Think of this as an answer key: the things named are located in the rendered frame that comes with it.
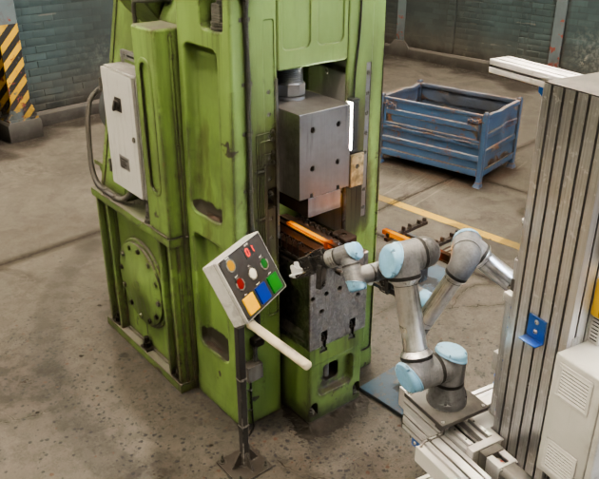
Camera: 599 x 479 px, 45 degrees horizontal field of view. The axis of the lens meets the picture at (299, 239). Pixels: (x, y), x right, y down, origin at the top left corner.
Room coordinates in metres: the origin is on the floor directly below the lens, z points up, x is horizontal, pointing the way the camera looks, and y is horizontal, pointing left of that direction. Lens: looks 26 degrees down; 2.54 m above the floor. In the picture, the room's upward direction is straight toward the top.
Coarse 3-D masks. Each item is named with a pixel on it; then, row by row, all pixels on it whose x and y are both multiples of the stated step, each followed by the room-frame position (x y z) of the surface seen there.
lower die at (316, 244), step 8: (288, 216) 3.47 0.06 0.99; (280, 224) 3.37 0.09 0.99; (288, 224) 3.34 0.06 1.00; (304, 224) 3.36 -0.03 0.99; (288, 232) 3.27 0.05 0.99; (296, 232) 3.27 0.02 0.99; (320, 232) 3.27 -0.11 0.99; (288, 240) 3.20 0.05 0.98; (296, 240) 3.20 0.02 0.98; (304, 240) 3.18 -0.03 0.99; (312, 240) 3.18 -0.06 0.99; (336, 240) 3.17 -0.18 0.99; (288, 248) 3.17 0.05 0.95; (296, 248) 3.12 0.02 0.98; (304, 248) 3.11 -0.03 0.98; (312, 248) 3.10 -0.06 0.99; (304, 256) 3.07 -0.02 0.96
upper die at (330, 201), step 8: (280, 192) 3.21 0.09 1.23; (328, 192) 3.13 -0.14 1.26; (336, 192) 3.16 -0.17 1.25; (280, 200) 3.22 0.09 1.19; (288, 200) 3.17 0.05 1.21; (296, 200) 3.12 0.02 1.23; (304, 200) 3.07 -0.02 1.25; (312, 200) 3.07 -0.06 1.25; (320, 200) 3.10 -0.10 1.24; (328, 200) 3.13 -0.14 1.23; (336, 200) 3.16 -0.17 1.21; (296, 208) 3.12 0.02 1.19; (304, 208) 3.07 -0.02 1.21; (312, 208) 3.07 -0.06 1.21; (320, 208) 3.10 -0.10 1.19; (328, 208) 3.13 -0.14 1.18; (312, 216) 3.07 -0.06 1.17
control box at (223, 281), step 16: (240, 240) 2.80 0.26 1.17; (256, 240) 2.80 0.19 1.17; (224, 256) 2.61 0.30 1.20; (240, 256) 2.67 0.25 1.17; (256, 256) 2.74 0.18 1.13; (208, 272) 2.56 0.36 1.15; (224, 272) 2.55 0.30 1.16; (240, 272) 2.61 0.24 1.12; (256, 272) 2.68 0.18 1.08; (272, 272) 2.76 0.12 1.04; (224, 288) 2.53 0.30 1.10; (224, 304) 2.53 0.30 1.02; (240, 304) 2.51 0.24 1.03; (240, 320) 2.50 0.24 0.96
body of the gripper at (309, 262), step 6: (306, 252) 2.70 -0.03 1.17; (312, 252) 2.66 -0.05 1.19; (318, 252) 2.62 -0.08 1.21; (300, 258) 2.66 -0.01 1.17; (306, 258) 2.63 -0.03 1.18; (312, 258) 2.63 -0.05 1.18; (318, 258) 2.62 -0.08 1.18; (300, 264) 2.64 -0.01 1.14; (306, 264) 2.63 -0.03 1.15; (312, 264) 2.62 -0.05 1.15; (324, 264) 2.59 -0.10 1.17; (306, 270) 2.63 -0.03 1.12; (312, 270) 2.62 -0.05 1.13
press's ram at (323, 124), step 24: (312, 96) 3.34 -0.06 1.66; (288, 120) 3.08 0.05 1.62; (312, 120) 3.07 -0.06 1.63; (336, 120) 3.15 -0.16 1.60; (288, 144) 3.08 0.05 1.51; (312, 144) 3.07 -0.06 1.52; (336, 144) 3.16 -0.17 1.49; (288, 168) 3.09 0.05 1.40; (312, 168) 3.07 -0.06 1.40; (336, 168) 3.16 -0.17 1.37; (288, 192) 3.09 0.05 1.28; (312, 192) 3.07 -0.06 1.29
